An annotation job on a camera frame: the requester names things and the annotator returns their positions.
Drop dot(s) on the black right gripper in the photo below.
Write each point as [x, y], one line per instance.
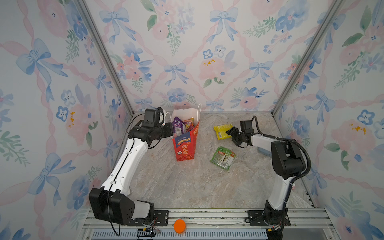
[232, 132]

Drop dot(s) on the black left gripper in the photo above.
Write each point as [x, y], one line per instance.
[169, 129]

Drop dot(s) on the yellow snack packet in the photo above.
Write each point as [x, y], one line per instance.
[221, 131]

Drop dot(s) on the small green packet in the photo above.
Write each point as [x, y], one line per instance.
[223, 158]

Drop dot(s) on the pink Fox's candy packet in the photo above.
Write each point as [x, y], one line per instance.
[179, 128]

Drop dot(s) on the red paper gift bag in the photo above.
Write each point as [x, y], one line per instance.
[185, 144]

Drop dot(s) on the orange Fox's candy packet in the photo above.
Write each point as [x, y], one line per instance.
[189, 124]

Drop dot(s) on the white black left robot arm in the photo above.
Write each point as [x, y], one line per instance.
[111, 201]

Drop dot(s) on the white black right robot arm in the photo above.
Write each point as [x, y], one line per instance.
[288, 164]

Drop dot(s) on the orange round cap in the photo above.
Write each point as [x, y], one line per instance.
[179, 226]

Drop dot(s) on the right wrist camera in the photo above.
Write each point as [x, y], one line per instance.
[247, 127]

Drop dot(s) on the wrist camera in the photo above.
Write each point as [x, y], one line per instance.
[247, 127]
[153, 118]

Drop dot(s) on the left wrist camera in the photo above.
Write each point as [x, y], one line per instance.
[153, 118]

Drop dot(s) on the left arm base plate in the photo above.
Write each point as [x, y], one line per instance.
[156, 218]

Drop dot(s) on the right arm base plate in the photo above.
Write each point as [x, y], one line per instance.
[262, 218]

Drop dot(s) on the aluminium front rail frame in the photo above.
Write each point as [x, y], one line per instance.
[218, 224]

